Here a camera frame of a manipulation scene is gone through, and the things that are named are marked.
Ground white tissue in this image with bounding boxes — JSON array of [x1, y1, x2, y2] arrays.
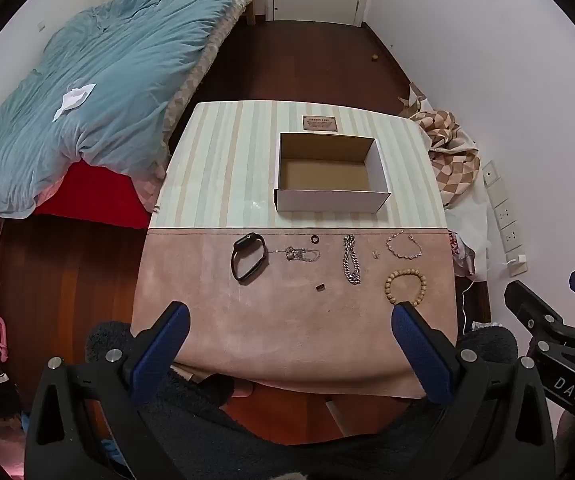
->
[[52, 83, 97, 122]]

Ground red and white printed cloth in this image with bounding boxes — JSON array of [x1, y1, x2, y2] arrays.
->
[[449, 232, 477, 277]]

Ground beige checkered cloth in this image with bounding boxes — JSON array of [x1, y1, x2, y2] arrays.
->
[[400, 82, 483, 208]]

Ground chunky silver chain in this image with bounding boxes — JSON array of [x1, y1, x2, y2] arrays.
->
[[342, 234, 361, 286]]

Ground thin silver bracelet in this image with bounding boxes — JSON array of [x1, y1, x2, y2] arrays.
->
[[385, 230, 423, 260]]

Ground black smart band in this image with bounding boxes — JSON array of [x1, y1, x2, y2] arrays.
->
[[231, 232, 268, 285]]

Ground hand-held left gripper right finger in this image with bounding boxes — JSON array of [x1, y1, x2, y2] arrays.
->
[[391, 301, 555, 480]]

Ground white cable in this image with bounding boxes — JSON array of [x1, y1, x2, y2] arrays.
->
[[460, 259, 517, 333]]

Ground striped tablecloth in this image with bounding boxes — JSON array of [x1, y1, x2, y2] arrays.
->
[[148, 101, 449, 231]]

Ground white wall socket panel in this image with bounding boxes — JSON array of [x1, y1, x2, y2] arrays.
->
[[482, 160, 523, 256]]

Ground silver pendant necklace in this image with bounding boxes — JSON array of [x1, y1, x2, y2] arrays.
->
[[268, 246, 321, 264]]

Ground dark fuzzy clothing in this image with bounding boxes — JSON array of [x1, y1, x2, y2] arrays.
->
[[85, 322, 518, 480]]

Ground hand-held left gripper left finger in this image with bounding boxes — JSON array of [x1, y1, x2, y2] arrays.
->
[[25, 301, 191, 480]]

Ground bed with blue duvet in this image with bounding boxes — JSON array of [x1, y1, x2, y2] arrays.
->
[[0, 0, 268, 233], [0, 0, 261, 219]]

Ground wooden bead bracelet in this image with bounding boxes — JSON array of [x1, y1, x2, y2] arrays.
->
[[384, 269, 427, 307]]

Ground brown tablecloth label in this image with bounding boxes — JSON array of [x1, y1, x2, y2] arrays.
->
[[302, 115, 339, 132]]

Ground white cardboard box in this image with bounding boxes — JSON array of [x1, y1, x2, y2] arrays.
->
[[274, 132, 392, 214]]

